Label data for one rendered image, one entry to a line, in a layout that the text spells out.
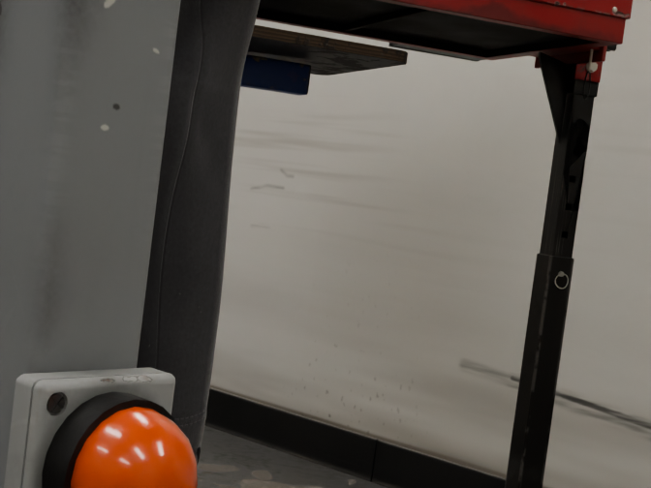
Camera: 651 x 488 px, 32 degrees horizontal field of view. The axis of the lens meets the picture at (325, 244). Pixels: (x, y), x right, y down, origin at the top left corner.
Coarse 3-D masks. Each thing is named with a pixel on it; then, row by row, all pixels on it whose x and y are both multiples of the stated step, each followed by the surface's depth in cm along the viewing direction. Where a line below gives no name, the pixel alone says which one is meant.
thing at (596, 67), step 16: (544, 64) 203; (560, 64) 204; (576, 64) 202; (592, 64) 202; (544, 80) 203; (560, 80) 204; (592, 80) 203; (560, 96) 204; (560, 112) 204; (560, 128) 205; (560, 272) 204; (560, 288) 204
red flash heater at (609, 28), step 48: (288, 0) 191; (336, 0) 184; (384, 0) 170; (432, 0) 171; (480, 0) 173; (528, 0) 176; (576, 0) 178; (624, 0) 181; (432, 48) 218; (480, 48) 220; (528, 48) 205; (576, 48) 194
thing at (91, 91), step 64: (0, 0) 33; (64, 0) 31; (128, 0) 33; (0, 64) 33; (64, 64) 31; (128, 64) 33; (0, 128) 33; (64, 128) 32; (128, 128) 33; (0, 192) 33; (64, 192) 32; (128, 192) 33; (0, 256) 33; (64, 256) 32; (128, 256) 34; (0, 320) 33; (64, 320) 32; (128, 320) 34; (0, 384) 33; (64, 384) 31; (128, 384) 33; (0, 448) 32
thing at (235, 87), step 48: (192, 0) 73; (240, 0) 74; (192, 48) 73; (240, 48) 76; (192, 96) 73; (192, 144) 74; (192, 192) 74; (192, 240) 75; (192, 288) 75; (144, 336) 74; (192, 336) 75; (192, 384) 76; (192, 432) 76
